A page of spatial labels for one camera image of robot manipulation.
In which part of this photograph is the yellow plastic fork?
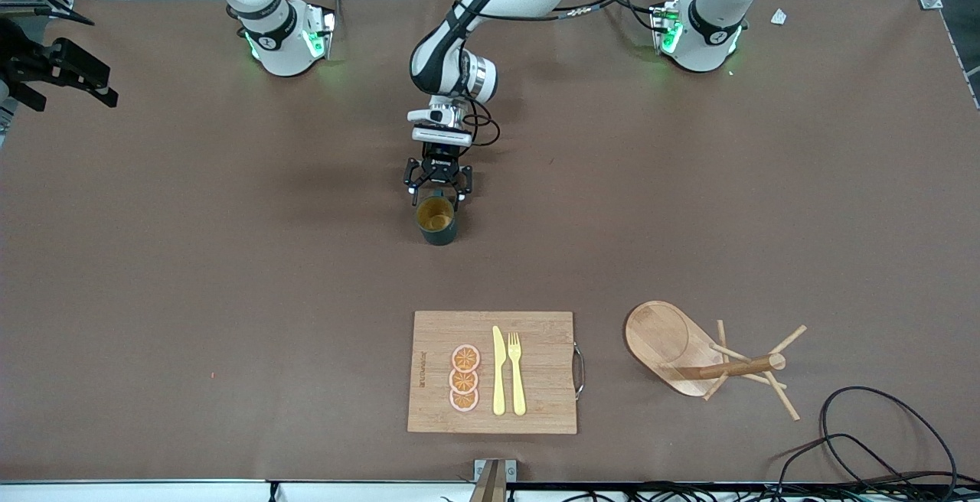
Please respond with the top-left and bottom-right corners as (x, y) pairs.
(508, 332), (528, 417)

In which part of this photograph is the brown table cover mat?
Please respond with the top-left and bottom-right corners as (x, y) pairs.
(0, 0), (980, 484)

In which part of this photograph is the black cable loop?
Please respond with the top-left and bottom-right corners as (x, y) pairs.
(819, 386), (959, 491)
(777, 433), (920, 491)

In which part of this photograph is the black cable bundle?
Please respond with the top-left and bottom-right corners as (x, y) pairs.
(505, 481), (980, 502)

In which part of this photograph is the metal mount bracket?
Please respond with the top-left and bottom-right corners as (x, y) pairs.
(469, 458), (518, 502)

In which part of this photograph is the wooden cutting board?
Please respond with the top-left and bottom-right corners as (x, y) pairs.
(407, 311), (586, 435)

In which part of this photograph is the wooden mug tree rack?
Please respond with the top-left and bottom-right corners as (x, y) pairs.
(624, 301), (809, 422)

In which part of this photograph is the dark teal mug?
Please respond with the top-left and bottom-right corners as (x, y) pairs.
(415, 190), (461, 247)

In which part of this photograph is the black left base cable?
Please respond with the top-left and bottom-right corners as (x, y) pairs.
(586, 0), (667, 32)

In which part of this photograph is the yellow plastic knife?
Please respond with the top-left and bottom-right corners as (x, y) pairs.
(492, 325), (508, 416)

